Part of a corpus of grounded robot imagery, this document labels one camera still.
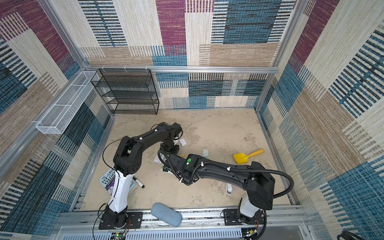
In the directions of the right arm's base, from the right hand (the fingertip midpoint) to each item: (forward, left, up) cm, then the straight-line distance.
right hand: (190, 171), depth 79 cm
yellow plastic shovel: (+11, -32, -10) cm, 35 cm away
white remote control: (+12, +21, -9) cm, 26 cm away
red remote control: (-3, +11, +10) cm, 15 cm away
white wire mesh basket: (+16, +61, +24) cm, 67 cm away
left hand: (+15, +11, -9) cm, 21 cm away
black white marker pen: (-3, +27, -8) cm, 29 cm away
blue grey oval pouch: (-18, +12, -7) cm, 23 cm away
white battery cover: (+25, +5, -9) cm, 27 cm away
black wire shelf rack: (+59, +45, +6) cm, 75 cm away
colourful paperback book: (-1, +46, -8) cm, 47 cm away
